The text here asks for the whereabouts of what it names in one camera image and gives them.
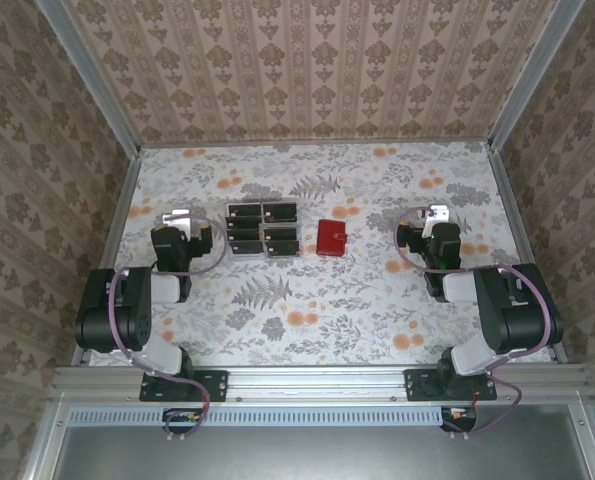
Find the aluminium table side rail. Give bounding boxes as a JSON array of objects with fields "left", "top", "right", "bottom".
[
  {"left": 485, "top": 142, "right": 569, "bottom": 365},
  {"left": 70, "top": 147, "right": 143, "bottom": 366}
]

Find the grey metal sheet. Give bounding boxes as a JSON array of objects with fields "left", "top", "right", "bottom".
[{"left": 51, "top": 404, "right": 595, "bottom": 480}]

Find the black connector box with wires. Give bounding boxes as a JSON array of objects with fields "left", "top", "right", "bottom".
[
  {"left": 440, "top": 405, "right": 479, "bottom": 434},
  {"left": 162, "top": 407, "right": 209, "bottom": 435}
]

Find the white slotted cable duct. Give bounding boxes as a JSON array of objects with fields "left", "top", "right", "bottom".
[{"left": 69, "top": 405, "right": 448, "bottom": 428}]

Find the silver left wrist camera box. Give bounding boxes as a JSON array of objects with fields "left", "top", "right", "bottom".
[{"left": 160, "top": 208, "right": 194, "bottom": 227}]

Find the red leather card holder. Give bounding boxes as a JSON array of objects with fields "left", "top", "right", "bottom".
[{"left": 315, "top": 218, "right": 349, "bottom": 257}]

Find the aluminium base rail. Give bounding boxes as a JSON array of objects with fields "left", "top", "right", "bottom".
[{"left": 51, "top": 364, "right": 589, "bottom": 404}]

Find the aluminium frame post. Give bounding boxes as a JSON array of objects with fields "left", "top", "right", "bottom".
[
  {"left": 34, "top": 0, "right": 143, "bottom": 157},
  {"left": 486, "top": 0, "right": 586, "bottom": 151}
]

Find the aluminium sheet frame rail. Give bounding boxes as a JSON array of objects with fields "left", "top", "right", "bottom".
[
  {"left": 21, "top": 399, "right": 66, "bottom": 480},
  {"left": 569, "top": 399, "right": 595, "bottom": 480}
]

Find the aluminium table end rail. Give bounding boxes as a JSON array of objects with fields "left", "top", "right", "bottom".
[{"left": 139, "top": 138, "right": 493, "bottom": 150}]

